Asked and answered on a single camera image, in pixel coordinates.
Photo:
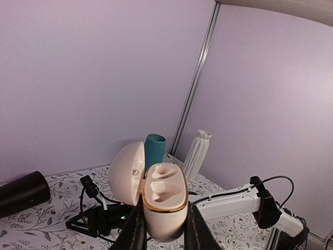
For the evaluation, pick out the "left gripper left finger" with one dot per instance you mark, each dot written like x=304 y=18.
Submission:
x=134 y=234

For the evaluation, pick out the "teal plastic cup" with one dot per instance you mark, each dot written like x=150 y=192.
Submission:
x=154 y=146

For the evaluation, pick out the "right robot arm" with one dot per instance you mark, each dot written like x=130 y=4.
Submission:
x=253 y=198

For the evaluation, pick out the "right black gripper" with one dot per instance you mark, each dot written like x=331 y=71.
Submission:
x=100 y=221

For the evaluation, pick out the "white pleated vase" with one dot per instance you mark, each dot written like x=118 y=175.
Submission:
x=196 y=154

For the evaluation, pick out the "right aluminium frame post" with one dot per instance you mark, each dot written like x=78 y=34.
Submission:
x=180 y=128

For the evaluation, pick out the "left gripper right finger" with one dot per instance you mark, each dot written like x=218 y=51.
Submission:
x=197 y=235

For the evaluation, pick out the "cream earbud charging case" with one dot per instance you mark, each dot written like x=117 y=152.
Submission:
x=162 y=188

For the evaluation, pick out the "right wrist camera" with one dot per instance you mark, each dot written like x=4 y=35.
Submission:
x=89 y=186

